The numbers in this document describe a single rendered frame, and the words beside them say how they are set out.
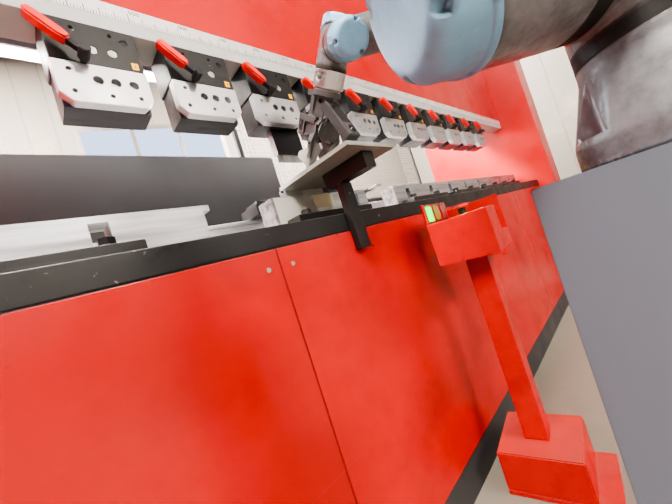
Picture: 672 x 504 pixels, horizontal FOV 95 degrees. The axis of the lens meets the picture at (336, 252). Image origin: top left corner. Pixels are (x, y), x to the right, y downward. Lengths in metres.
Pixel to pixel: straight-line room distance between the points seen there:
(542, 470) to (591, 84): 0.94
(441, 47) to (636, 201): 0.18
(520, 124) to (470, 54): 2.57
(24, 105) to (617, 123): 4.07
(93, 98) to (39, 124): 3.24
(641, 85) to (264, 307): 0.54
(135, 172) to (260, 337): 0.89
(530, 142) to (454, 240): 2.00
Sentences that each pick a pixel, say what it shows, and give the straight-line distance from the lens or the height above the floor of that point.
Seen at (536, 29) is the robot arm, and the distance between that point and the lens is 0.31.
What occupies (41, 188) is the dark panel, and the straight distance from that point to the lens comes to 1.26.
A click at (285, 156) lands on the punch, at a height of 1.10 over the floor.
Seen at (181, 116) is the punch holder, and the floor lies 1.18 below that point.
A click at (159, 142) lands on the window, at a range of 3.87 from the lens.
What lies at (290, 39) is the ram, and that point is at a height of 1.47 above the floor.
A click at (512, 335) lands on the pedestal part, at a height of 0.42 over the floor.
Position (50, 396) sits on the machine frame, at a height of 0.72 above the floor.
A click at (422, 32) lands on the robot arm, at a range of 0.27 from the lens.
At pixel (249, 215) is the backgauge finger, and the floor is 1.00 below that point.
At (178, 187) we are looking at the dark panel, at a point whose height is 1.21.
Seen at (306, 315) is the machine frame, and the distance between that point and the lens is 0.65.
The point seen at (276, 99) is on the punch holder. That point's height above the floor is 1.25.
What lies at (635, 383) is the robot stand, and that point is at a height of 0.60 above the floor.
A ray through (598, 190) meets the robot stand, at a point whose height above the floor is 0.76.
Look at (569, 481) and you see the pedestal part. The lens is 1.11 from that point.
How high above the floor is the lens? 0.77
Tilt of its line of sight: 1 degrees up
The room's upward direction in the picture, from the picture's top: 18 degrees counter-clockwise
